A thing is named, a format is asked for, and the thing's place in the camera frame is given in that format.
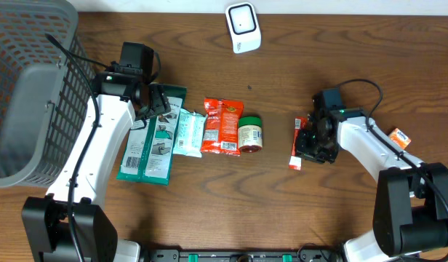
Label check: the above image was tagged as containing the small orange packet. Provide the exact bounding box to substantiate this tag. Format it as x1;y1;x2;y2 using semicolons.
388;128;411;149

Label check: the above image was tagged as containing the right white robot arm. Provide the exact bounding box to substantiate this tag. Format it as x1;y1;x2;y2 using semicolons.
293;107;448;261

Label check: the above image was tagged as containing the grey plastic mesh basket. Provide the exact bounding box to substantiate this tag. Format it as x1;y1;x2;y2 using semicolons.
0;1;95;188

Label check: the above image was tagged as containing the red snack bag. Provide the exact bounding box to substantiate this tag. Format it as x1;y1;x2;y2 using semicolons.
201;98;244;156

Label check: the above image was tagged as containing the red stick packet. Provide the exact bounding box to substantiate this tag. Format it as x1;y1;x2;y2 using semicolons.
289;116;308;170

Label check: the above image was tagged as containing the pale green wipes pack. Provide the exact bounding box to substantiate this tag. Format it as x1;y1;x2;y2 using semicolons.
172;108;207;158

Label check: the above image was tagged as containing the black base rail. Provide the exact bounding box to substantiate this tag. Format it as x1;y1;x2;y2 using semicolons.
139;246;347;262

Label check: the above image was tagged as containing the green lid jar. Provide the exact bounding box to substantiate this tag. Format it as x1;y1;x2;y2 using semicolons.
238;116;263;153

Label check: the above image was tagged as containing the green 3M gloves package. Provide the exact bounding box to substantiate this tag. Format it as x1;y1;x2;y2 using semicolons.
116;85;187;186

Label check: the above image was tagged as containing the white barcode scanner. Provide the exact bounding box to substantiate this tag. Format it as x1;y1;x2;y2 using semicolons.
225;2;262;54

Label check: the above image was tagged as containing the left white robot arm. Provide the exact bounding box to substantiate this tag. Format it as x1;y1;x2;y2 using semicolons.
22;71;170;261

